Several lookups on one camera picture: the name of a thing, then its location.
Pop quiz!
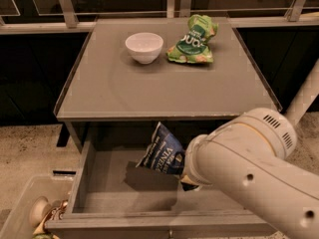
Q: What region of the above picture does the blue chip bag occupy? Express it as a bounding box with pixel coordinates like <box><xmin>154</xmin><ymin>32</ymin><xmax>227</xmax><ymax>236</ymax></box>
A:
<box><xmin>137</xmin><ymin>122</ymin><xmax>200</xmax><ymax>191</ymax></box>

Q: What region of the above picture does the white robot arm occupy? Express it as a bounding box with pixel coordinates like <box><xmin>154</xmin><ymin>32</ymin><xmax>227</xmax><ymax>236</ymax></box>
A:
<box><xmin>181</xmin><ymin>64</ymin><xmax>319</xmax><ymax>239</ymax></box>

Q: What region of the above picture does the open grey top drawer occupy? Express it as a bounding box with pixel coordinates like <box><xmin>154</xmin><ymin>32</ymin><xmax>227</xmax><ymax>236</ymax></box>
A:
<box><xmin>45</xmin><ymin>139</ymin><xmax>277</xmax><ymax>239</ymax></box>

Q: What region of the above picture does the grey cabinet with counter top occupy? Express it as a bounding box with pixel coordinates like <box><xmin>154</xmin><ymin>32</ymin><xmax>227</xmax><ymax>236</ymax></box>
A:
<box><xmin>55</xmin><ymin>17</ymin><xmax>281</xmax><ymax>144</ymax></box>

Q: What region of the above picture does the green chip bag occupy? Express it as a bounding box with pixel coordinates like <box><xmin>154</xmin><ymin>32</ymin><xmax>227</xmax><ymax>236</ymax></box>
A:
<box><xmin>166</xmin><ymin>15</ymin><xmax>218</xmax><ymax>64</ymax></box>

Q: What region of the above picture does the white bowl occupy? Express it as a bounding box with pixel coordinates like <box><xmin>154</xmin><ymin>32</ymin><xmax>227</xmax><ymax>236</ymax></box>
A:
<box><xmin>125</xmin><ymin>32</ymin><xmax>163</xmax><ymax>64</ymax></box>

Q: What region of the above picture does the beige suction cup toy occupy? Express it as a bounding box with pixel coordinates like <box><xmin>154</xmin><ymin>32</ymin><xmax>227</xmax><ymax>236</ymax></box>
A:
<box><xmin>29</xmin><ymin>196</ymin><xmax>62</xmax><ymax>228</ymax></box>

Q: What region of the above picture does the metal railing frame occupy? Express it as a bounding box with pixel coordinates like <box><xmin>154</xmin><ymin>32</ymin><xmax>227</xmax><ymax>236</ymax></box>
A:
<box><xmin>0</xmin><ymin>0</ymin><xmax>319</xmax><ymax>35</ymax></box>

